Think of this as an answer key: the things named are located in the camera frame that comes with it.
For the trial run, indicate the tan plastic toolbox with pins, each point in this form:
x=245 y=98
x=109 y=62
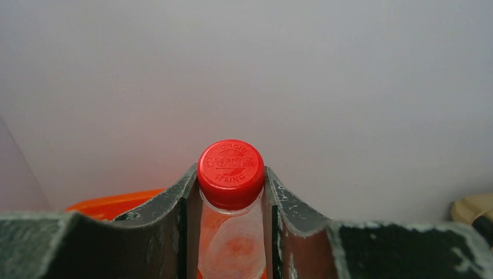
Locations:
x=475 y=210

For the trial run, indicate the red label clear bottle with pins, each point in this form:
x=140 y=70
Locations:
x=231 y=177

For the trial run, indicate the orange plastic bin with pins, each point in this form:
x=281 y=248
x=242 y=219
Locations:
x=109 y=207

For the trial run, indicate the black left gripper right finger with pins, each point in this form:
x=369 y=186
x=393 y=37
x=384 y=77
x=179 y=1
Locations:
x=300 y=242

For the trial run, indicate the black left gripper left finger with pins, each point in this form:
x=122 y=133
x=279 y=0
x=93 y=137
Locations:
x=158 y=239

